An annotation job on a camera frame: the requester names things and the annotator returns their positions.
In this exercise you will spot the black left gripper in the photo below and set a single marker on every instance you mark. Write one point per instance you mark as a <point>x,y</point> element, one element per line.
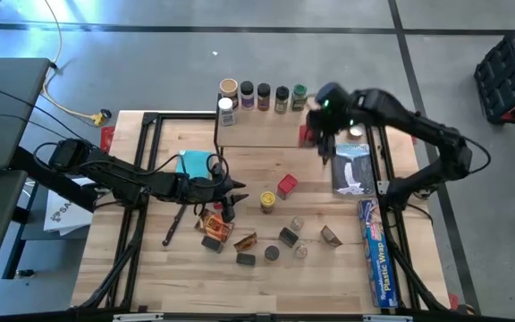
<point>204,190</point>

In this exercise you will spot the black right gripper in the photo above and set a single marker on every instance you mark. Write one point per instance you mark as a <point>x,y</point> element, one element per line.
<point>329,116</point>

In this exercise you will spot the orange taco seasoning packet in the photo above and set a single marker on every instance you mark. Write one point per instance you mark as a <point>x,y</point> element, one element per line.
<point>215,226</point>

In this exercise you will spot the brown orange Trader Joe's packet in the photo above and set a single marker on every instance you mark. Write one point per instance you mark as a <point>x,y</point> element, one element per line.
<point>245,243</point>

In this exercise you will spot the green lid glass spice jar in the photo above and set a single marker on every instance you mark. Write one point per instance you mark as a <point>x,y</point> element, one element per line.
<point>299,96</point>

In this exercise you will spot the black lid olive spice jar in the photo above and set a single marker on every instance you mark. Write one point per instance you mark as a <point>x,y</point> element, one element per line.
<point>281,100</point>

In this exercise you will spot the green black pepper tin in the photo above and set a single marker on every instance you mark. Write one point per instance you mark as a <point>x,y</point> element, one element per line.
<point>245,259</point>
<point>288,237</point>
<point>212,244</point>

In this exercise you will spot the orange label black lid jar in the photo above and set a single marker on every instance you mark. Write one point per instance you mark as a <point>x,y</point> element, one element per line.
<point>272,253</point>

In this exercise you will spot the black lid reddish spice jar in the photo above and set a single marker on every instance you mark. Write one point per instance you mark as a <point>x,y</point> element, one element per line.
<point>264,96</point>

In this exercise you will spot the small cork lid glass jar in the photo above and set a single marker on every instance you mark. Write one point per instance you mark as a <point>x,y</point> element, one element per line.
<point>297,222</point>
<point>301,251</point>

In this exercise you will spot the purple label black lid jar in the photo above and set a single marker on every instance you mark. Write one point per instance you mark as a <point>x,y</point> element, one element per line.
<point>247,96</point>

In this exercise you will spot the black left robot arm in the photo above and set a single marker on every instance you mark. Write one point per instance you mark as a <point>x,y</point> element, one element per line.
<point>119,176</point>

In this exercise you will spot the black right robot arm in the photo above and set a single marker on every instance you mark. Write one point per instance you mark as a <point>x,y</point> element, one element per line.
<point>409,118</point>

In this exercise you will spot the wooden shelf with black legs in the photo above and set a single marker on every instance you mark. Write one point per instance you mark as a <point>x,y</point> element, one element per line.
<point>262,129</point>

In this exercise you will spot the small round candle tin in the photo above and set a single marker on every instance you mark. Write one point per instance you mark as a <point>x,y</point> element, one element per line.
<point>355,132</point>

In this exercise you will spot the Yellowstone waterfall book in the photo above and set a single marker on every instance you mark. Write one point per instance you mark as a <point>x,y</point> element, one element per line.
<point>352,172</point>

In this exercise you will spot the white lid clear spice jar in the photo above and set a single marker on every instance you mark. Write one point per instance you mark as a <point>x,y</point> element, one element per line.
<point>226,112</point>

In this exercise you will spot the brown packet with nutrition label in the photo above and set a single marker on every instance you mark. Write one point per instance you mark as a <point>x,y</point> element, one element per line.
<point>330,236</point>

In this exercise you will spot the tan lid spice jar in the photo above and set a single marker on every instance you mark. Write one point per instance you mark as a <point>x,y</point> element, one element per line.
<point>229,87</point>

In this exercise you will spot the blue plastic wrap box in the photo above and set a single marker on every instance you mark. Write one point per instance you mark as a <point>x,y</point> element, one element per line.
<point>378,255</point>

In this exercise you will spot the red table clamp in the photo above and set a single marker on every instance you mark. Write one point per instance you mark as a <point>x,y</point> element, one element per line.
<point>452,301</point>
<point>107,138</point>

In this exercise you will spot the yellow plug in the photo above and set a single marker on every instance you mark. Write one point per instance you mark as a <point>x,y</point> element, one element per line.
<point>98,118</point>

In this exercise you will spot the white paper bag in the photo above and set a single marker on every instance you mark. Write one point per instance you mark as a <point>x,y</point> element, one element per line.
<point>63,214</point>

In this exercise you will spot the red black tool case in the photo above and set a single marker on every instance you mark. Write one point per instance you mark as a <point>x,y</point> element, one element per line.
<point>510,78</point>

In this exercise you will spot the black support beam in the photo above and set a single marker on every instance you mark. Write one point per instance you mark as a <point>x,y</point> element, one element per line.
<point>38,172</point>

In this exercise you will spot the black metal rig frame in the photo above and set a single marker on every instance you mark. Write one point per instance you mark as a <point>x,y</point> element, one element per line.
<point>150,117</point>

